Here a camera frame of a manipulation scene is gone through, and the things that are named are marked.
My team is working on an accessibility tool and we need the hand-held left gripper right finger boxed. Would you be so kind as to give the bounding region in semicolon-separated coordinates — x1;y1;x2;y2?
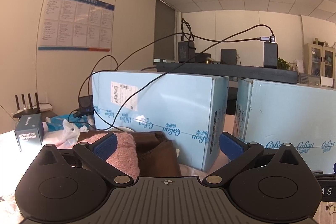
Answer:
203;132;301;187

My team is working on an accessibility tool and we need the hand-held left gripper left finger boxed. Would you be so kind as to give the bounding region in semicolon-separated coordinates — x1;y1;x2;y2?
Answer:
38;133;133;186

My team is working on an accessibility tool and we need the pink knitted sweater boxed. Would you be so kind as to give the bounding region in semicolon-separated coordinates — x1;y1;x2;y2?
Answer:
73;132;140;182

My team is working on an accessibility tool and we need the white round object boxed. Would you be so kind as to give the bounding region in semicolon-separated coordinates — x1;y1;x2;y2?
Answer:
108;126;135;133

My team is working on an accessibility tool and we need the white plastic bag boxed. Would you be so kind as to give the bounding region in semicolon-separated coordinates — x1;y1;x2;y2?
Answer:
43;119;88;149

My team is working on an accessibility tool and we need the small black device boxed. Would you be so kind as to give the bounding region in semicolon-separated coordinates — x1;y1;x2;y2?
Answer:
70;95;94;119

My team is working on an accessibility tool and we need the blue tissue pack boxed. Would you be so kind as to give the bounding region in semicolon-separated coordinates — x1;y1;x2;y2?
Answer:
43;114;92;133

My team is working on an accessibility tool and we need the brown garment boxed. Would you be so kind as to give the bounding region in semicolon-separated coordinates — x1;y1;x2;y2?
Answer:
79;130;182;177

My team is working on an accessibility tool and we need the large light blue carton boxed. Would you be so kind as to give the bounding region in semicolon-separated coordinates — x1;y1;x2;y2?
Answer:
232;78;336;173

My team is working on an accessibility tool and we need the light blue labelled carton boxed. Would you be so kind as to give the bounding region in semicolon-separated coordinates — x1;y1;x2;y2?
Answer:
91;70;229;172

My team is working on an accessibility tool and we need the long black power strip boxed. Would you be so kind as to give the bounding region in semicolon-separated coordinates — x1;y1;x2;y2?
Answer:
156;63;298;84

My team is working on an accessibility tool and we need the small grey box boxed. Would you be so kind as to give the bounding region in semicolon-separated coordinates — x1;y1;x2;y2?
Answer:
14;113;45;153

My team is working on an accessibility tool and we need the black router with antennas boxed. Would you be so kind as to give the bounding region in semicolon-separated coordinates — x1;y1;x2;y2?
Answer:
13;93;54;119

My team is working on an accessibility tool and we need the black box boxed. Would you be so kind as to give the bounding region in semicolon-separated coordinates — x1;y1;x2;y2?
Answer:
220;49;237;64

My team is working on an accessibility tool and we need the green potted plant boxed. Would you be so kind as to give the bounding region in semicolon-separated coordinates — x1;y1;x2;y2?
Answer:
277;57;291;71

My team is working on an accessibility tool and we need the black charger adapter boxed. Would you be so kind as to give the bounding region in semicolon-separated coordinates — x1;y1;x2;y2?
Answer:
178;41;196;63
263;42;278;69

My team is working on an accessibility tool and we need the glass door cabinet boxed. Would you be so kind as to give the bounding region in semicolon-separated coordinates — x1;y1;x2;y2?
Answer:
303;42;336;88

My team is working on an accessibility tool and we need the grey window blind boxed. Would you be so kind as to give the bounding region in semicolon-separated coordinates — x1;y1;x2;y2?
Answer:
153;0;176;63

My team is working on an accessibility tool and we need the black cable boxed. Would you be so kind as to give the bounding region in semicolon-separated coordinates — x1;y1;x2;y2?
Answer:
77;18;196;113
108;25;277;132

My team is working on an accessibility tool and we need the wall poster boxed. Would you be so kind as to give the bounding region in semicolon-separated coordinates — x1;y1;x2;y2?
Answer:
38;0;115;52

